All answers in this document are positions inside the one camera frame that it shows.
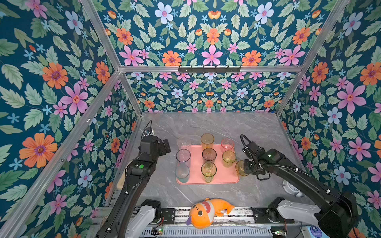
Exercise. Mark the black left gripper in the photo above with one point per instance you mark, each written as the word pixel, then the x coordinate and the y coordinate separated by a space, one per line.
pixel 163 150

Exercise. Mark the short yellow cup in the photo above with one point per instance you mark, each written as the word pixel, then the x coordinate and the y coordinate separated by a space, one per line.
pixel 240 169

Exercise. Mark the blue transparent cup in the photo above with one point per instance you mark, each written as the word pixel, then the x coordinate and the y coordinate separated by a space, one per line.
pixel 183 157

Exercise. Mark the clear transparent cup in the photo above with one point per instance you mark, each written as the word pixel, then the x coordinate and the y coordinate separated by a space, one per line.
pixel 184 143

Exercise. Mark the short green cup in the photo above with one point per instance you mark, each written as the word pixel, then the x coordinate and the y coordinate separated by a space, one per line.
pixel 228 159

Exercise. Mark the pink short cup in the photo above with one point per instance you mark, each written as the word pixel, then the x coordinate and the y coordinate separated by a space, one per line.
pixel 227 144

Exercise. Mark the pink plastic tray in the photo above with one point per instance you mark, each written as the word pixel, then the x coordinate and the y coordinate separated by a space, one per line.
pixel 224 175

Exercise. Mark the yellow tall cup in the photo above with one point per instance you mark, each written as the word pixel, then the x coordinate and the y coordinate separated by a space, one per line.
pixel 207 140

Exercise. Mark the tall light green cup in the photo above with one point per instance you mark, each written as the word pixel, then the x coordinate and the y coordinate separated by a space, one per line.
pixel 208 170

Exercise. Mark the grey smoky cup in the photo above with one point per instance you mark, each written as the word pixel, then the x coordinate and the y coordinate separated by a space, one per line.
pixel 209 155

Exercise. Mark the teal frosted cup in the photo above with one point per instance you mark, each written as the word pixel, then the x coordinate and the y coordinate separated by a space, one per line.
pixel 182 173

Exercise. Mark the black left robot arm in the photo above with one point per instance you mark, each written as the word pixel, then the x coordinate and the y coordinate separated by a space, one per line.
pixel 138 174

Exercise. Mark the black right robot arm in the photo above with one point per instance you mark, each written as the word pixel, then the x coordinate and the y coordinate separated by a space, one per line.
pixel 338 213

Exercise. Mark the white round object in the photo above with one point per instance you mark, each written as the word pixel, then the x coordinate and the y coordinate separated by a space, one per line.
pixel 292 190

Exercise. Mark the beige sponge brush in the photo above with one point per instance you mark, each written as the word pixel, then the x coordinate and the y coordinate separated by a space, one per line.
pixel 121 182

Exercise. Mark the orange plush toy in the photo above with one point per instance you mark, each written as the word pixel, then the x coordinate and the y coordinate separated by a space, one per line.
pixel 202 214

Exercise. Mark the blue white box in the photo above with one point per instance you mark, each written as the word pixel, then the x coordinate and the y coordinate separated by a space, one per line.
pixel 315 232

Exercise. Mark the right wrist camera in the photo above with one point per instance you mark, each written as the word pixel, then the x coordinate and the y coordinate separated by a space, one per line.
pixel 253 148

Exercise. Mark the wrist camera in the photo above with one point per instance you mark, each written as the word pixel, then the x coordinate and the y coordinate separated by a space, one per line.
pixel 148 132
pixel 253 148

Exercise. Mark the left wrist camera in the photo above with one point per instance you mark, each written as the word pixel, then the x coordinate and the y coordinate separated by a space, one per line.
pixel 148 132

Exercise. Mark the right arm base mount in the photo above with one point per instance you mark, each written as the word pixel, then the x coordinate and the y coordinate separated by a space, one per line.
pixel 264 215

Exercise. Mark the white vented cable duct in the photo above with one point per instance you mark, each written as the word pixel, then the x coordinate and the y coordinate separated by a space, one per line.
pixel 211 232

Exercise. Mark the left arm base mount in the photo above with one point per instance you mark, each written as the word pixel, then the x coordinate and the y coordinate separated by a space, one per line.
pixel 161 215

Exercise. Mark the black hook rail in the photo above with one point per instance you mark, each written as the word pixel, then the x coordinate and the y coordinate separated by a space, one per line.
pixel 209 69

